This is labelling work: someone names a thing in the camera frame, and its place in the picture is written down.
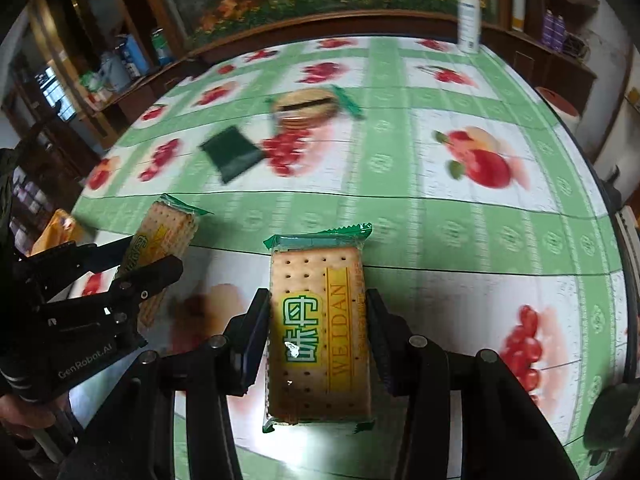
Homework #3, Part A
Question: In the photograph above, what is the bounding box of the round cracker packet dark band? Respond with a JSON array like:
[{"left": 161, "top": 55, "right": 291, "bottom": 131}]
[{"left": 267, "top": 85, "right": 366, "bottom": 133}]

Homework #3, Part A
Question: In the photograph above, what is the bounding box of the dark round object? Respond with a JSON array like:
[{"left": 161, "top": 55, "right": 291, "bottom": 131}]
[{"left": 582, "top": 382, "right": 640, "bottom": 466}]

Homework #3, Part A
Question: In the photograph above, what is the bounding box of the grey kettle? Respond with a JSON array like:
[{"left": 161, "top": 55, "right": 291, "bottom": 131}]
[{"left": 100, "top": 52, "right": 131, "bottom": 93}]

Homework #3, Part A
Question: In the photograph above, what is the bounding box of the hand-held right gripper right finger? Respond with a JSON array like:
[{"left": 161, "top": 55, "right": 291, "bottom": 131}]
[{"left": 365, "top": 287, "right": 581, "bottom": 480}]

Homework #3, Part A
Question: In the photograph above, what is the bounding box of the dark green snack packet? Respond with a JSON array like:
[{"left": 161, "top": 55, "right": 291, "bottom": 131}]
[{"left": 200, "top": 126, "right": 265, "bottom": 184}]

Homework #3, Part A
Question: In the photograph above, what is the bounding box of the green square cracker packet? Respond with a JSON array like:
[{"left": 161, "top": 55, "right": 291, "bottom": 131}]
[
  {"left": 262, "top": 222, "right": 377, "bottom": 435},
  {"left": 116, "top": 194, "right": 208, "bottom": 328}
]

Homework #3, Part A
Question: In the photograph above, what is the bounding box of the person's left hand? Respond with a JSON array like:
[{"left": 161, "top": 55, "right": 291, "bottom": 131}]
[{"left": 0, "top": 391, "right": 71, "bottom": 433}]

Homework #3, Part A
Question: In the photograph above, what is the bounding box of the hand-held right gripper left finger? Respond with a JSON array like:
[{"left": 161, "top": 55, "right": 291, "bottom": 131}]
[{"left": 57, "top": 287, "right": 273, "bottom": 480}]

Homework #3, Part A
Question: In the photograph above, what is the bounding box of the green fruit print tablecloth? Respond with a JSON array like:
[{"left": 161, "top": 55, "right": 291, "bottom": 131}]
[{"left": 70, "top": 35, "right": 628, "bottom": 480}]

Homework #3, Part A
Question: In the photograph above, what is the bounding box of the white spray bottle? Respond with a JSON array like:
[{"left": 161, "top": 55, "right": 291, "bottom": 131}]
[{"left": 457, "top": 0, "right": 482, "bottom": 55}]

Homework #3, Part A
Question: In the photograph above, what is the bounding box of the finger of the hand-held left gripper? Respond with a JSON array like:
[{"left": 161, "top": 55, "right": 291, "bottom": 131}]
[
  {"left": 20, "top": 234, "right": 136, "bottom": 287},
  {"left": 37, "top": 255, "right": 184, "bottom": 332}
]

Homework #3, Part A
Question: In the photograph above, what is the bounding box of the blue thermos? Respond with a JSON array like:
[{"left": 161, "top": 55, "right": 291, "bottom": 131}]
[{"left": 122, "top": 35, "right": 151, "bottom": 78}]

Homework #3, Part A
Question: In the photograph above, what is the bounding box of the green plastic bottle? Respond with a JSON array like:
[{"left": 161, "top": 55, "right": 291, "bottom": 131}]
[{"left": 150, "top": 27, "right": 173, "bottom": 67}]

